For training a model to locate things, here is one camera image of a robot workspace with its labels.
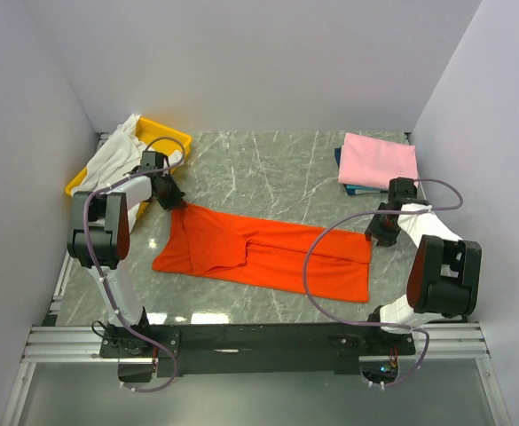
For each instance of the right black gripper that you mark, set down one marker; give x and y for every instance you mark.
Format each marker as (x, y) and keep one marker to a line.
(386, 240)

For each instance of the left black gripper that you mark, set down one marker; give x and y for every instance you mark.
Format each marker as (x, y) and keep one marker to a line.
(176, 197)

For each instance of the orange t shirt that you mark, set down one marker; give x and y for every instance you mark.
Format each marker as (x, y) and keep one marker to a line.
(267, 254)

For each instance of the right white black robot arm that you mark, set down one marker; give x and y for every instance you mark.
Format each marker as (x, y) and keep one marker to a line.
(443, 281)

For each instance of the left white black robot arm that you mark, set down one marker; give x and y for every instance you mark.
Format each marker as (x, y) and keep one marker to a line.
(99, 239)

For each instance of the blue folded t shirt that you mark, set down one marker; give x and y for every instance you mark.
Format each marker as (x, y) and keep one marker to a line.
(352, 190)

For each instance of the yellow plastic tray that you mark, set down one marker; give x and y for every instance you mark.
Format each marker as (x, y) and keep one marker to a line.
(119, 152)

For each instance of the pink folded t shirt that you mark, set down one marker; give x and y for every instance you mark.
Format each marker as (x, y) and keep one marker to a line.
(373, 162)

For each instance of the white t shirt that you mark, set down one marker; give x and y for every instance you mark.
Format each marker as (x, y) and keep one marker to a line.
(133, 189)

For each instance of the black base beam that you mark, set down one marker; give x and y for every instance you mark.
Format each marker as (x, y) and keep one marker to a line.
(247, 349)

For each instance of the aluminium frame rail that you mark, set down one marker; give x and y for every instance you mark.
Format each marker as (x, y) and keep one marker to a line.
(79, 345)

